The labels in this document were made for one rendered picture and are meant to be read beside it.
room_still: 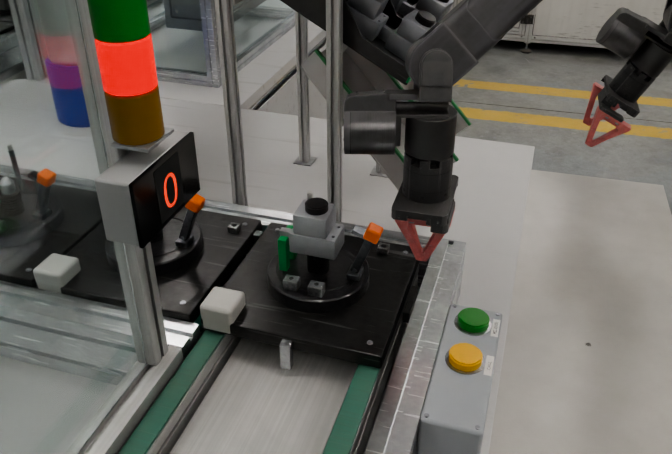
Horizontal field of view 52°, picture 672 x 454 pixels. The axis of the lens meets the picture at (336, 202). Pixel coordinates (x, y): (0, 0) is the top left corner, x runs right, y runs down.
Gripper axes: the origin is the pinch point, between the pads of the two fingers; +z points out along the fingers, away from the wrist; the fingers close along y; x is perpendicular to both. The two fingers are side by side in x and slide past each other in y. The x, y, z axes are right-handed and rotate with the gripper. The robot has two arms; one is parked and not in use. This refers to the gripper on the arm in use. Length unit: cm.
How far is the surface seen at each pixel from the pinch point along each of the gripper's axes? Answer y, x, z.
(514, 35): -403, -3, 92
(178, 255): 1.6, -33.9, 5.4
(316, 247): 1.3, -13.6, 0.5
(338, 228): -1.7, -11.5, -0.9
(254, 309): 7.3, -20.3, 7.6
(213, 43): -88, -70, 5
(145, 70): 18.7, -23.7, -28.6
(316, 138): -65, -35, 18
